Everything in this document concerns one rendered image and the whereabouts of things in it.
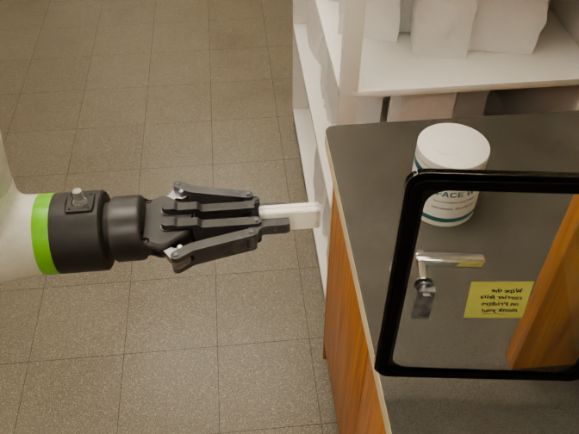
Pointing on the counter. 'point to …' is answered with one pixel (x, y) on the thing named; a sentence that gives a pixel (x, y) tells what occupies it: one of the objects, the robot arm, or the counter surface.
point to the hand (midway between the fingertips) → (289, 217)
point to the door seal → (408, 261)
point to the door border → (413, 257)
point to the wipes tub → (451, 148)
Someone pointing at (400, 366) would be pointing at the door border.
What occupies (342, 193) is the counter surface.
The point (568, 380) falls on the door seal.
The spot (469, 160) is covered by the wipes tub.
